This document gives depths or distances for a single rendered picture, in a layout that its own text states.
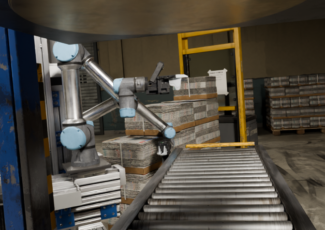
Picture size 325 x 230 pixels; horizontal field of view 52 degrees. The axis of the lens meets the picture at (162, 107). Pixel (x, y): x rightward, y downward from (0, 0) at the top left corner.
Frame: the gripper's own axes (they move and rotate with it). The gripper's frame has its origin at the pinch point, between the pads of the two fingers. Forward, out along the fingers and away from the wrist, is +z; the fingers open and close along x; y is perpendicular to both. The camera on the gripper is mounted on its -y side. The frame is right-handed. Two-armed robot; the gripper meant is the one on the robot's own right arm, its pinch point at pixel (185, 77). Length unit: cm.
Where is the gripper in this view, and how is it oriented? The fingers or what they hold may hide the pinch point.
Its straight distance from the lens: 162.2
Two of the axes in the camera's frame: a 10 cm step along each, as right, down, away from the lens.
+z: 10.0, -0.7, -0.4
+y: 0.6, 9.9, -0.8
